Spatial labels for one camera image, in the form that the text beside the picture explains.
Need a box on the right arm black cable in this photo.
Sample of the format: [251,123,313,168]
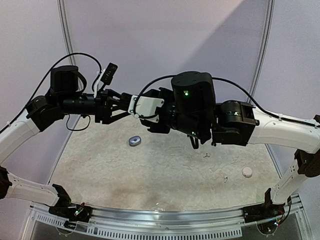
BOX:
[133,74,320,151]

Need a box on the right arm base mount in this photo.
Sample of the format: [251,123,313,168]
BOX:
[241,203,285,224]

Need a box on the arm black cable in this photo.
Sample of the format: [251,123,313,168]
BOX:
[0,52,103,133]
[133,74,320,151]

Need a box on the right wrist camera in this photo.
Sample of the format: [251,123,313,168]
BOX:
[127,95,165,123]

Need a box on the left aluminium frame post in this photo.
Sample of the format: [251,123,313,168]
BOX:
[56,0,88,108]

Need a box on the aluminium front rail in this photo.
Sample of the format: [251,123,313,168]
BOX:
[29,193,303,230]

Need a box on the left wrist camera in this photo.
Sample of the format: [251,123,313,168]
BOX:
[91,62,118,98]

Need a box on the aluminium frame post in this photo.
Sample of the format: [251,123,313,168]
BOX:
[248,0,275,97]
[56,0,88,108]

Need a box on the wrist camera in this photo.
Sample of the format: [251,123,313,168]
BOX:
[127,95,165,123]
[91,62,118,98]

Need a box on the right aluminium frame post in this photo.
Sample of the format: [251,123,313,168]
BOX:
[248,0,275,97]

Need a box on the slotted white cable duct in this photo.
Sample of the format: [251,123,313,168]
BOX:
[29,213,243,240]

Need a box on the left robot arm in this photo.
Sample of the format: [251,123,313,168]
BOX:
[0,65,132,217]

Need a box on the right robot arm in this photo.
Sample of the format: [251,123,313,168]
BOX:
[131,71,320,218]

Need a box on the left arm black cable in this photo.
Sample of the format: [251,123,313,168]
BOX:
[0,52,103,133]

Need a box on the white round charging case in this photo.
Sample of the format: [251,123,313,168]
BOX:
[242,166,253,178]

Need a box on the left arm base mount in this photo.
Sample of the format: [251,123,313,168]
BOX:
[48,202,93,223]

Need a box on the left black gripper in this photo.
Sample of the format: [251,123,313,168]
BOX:
[58,88,126,123]

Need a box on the blue earbud charging case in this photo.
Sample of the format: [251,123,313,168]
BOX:
[128,135,142,147]

